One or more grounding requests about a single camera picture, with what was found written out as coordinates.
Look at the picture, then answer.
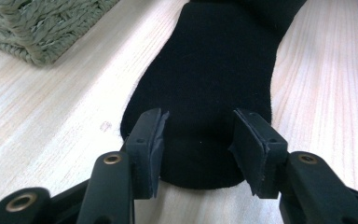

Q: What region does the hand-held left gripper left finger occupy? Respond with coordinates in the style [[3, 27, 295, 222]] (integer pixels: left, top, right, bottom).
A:
[[125, 107, 171, 201]]

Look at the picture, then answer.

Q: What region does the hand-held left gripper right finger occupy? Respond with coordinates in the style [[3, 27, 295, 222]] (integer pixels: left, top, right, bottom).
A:
[[228, 107, 289, 200]]

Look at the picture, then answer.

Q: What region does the green woven basket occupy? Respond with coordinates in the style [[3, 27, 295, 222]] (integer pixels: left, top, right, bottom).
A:
[[0, 0, 120, 66]]

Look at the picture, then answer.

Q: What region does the black sock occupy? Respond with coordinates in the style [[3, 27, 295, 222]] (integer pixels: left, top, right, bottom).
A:
[[119, 0, 307, 190]]

